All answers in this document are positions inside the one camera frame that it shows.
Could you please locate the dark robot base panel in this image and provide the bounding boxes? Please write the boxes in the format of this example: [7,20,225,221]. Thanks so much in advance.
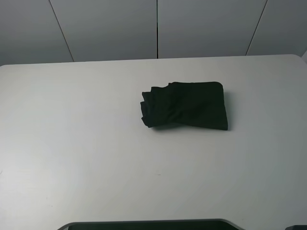
[60,219,242,230]

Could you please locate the black printed t-shirt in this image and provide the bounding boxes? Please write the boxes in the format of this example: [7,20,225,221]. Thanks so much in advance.
[141,81,228,130]

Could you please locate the dark object bottom right corner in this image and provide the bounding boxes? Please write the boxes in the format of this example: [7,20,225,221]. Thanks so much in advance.
[285,225,307,230]

